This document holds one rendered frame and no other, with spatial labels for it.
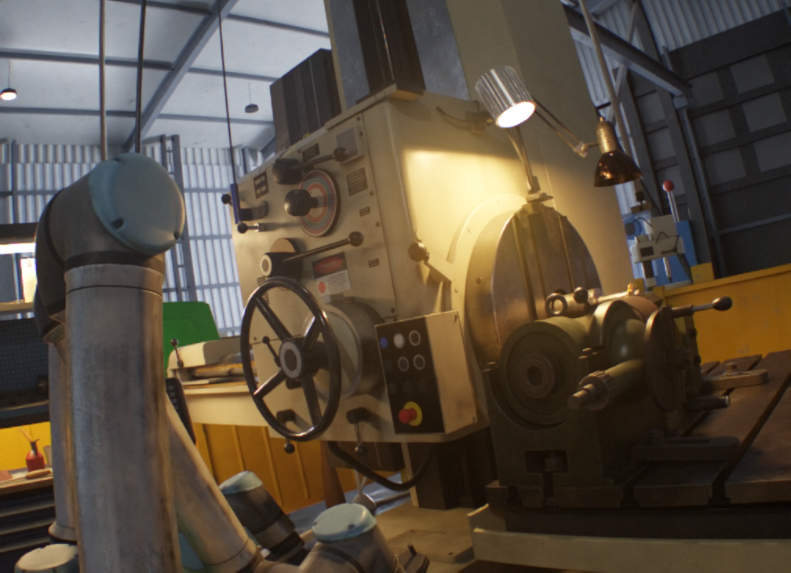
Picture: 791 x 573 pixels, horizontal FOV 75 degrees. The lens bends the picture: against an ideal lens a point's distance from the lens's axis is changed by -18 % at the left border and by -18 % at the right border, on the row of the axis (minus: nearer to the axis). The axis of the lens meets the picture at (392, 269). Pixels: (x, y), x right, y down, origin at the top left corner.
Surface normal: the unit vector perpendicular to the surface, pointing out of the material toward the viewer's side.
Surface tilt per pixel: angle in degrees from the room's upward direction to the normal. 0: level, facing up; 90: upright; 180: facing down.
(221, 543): 101
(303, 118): 90
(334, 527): 19
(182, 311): 84
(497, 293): 90
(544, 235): 90
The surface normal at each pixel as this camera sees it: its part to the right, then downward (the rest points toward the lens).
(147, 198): 0.82, -0.33
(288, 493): 0.68, -0.19
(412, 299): -0.71, 0.06
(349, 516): -0.34, -0.92
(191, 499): 0.49, 0.03
